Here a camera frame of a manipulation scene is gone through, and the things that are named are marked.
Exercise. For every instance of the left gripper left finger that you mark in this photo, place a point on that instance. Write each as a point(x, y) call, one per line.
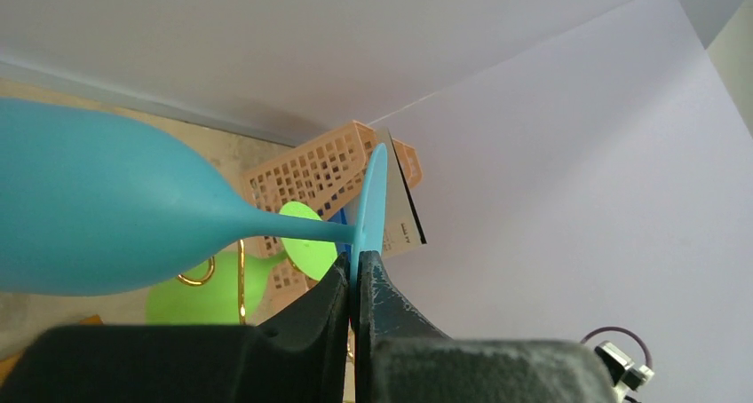
point(296, 356)

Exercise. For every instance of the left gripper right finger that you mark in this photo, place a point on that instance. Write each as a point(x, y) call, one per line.
point(400, 356)

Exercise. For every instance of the green plastic goblet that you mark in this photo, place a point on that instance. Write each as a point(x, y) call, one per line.
point(220, 291)

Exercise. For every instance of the blue plastic goblet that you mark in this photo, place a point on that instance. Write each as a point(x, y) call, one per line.
point(96, 204)

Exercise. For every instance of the gold wine glass rack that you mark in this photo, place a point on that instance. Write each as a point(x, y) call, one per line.
point(25, 316)

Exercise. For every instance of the peach file organizer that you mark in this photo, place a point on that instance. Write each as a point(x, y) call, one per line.
point(324, 173)

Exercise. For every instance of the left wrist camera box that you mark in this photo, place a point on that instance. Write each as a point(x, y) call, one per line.
point(625, 374)

